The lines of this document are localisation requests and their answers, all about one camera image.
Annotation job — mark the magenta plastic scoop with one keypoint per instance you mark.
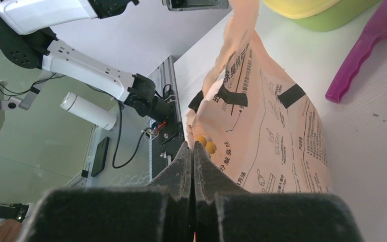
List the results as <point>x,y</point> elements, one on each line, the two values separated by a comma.
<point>373,32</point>

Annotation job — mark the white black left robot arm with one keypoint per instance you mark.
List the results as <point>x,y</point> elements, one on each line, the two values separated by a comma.
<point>27,40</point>

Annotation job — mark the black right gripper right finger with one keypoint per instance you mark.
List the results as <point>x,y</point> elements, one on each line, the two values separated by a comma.
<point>227,212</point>

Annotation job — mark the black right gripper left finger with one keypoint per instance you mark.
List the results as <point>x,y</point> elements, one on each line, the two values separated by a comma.
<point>159,211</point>

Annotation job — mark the black smartphone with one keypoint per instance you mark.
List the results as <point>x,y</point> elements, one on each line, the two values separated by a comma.
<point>100,157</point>

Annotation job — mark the aluminium frame rail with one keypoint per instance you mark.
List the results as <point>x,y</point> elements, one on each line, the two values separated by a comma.
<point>165,79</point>

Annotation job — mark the yellow green litter box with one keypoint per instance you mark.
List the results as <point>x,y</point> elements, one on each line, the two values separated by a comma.
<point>320,15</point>

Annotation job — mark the peach cat litter bag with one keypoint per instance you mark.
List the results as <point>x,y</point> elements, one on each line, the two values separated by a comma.
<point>258,125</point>

